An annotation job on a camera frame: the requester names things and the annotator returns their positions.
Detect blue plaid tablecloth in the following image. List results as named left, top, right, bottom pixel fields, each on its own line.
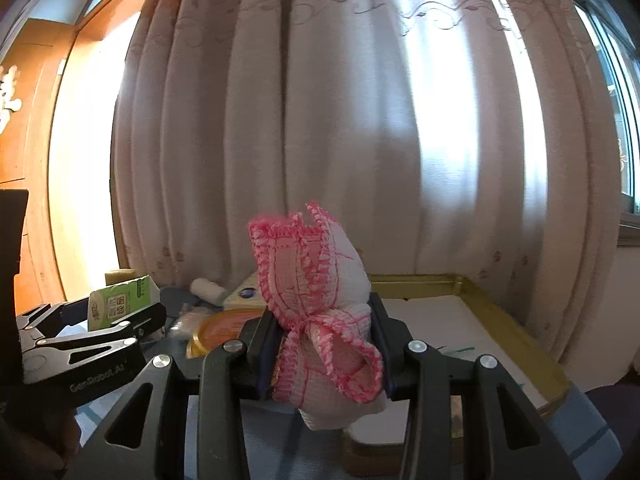
left=60, top=285, right=628, bottom=480

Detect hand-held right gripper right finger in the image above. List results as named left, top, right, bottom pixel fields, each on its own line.
left=367, top=295, right=583, bottom=480

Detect dark purple cloth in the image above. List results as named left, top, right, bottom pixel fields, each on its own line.
left=582, top=382, right=640, bottom=463

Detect orange wooden wardrobe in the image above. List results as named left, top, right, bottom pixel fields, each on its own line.
left=0, top=0, right=168, bottom=311

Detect gold rimmed tray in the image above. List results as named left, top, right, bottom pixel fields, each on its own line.
left=340, top=272, right=573, bottom=478

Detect yellow tissue pack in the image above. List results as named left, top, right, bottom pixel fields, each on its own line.
left=222, top=270, right=266, bottom=312

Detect green and white carton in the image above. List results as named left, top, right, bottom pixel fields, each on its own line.
left=87, top=275, right=162, bottom=332

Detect clear plastic wrapper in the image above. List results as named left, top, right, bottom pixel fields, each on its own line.
left=167, top=310, right=202, bottom=342

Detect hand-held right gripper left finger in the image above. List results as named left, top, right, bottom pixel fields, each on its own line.
left=75, top=307, right=283, bottom=480

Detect white cloth liner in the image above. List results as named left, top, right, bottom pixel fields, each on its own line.
left=350, top=294, right=547, bottom=447

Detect window frame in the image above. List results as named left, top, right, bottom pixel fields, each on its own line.
left=550, top=0, right=640, bottom=248

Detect pink and white knitted cloth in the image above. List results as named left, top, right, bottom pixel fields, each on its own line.
left=248, top=201, right=385, bottom=432

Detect round container with yellow rim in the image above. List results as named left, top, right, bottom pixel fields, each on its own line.
left=187, top=307, right=266, bottom=359

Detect white bandage roll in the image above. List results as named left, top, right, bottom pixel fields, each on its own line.
left=190, top=277, right=226, bottom=305

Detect yellow sponge block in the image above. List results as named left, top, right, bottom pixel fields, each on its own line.
left=104, top=269, right=143, bottom=287

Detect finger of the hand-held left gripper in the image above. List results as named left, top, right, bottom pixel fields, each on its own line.
left=22, top=302, right=167, bottom=407
left=15, top=300, right=91, bottom=345

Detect cream floral curtain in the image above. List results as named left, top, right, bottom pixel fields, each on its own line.
left=112, top=0, right=626, bottom=361

